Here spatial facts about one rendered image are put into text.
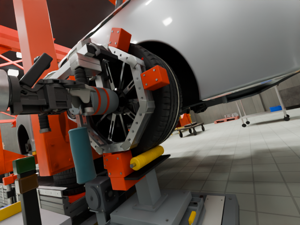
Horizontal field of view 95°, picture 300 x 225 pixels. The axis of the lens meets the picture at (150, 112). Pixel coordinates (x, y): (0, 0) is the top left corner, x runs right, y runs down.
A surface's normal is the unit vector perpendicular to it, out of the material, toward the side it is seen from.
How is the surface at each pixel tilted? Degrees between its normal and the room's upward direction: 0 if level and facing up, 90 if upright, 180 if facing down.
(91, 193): 90
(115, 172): 90
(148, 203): 90
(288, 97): 90
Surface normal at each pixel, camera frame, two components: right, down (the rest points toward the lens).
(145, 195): -0.54, 0.04
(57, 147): 0.81, -0.26
